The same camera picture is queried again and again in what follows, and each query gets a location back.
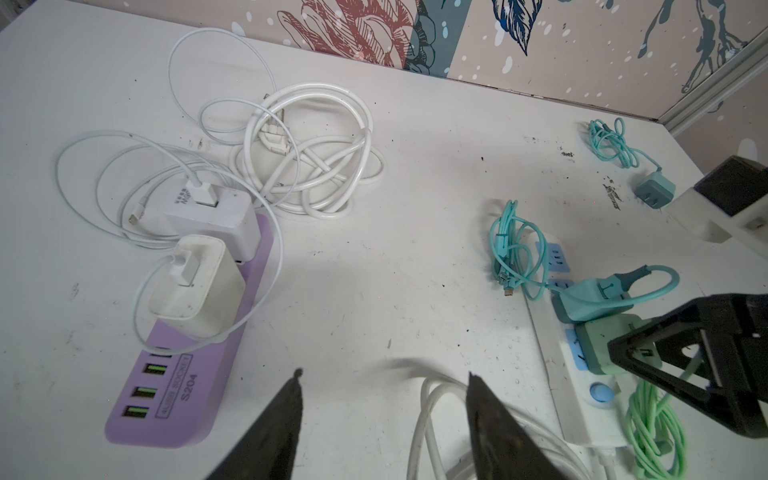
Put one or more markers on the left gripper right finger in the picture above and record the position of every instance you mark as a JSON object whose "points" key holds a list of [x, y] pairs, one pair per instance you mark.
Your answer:
{"points": [[501, 449]]}

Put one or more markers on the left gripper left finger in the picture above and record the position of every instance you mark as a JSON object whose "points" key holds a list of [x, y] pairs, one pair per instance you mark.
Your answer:
{"points": [[268, 448]]}

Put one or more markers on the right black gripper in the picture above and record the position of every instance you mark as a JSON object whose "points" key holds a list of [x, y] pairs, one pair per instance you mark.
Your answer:
{"points": [[730, 330]]}

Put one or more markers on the white blue power strip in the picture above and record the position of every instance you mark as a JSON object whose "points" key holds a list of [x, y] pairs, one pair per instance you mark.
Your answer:
{"points": [[589, 406]]}

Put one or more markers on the purple power strip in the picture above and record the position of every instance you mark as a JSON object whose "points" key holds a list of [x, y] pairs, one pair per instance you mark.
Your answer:
{"points": [[171, 401]]}

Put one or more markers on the small white plug adapter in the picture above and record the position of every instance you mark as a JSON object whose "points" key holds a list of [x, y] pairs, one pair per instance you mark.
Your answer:
{"points": [[199, 293]]}

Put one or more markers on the white charger adapter with cable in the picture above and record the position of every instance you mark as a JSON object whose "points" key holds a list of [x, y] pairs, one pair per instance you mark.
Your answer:
{"points": [[215, 201]]}

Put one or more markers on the aluminium frame rail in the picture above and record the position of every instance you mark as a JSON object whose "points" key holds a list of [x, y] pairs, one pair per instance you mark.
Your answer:
{"points": [[726, 81]]}

